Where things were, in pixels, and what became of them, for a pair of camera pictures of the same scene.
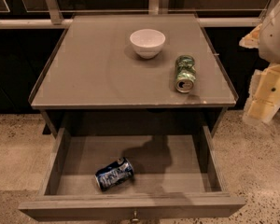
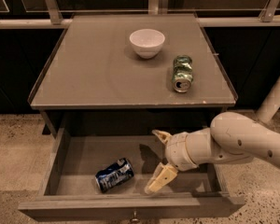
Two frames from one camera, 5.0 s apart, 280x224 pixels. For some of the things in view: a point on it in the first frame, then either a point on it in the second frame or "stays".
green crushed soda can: (185, 73) stays
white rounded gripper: (275, 36) → (178, 150)
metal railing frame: (158, 5) stays
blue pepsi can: (114, 174) stays
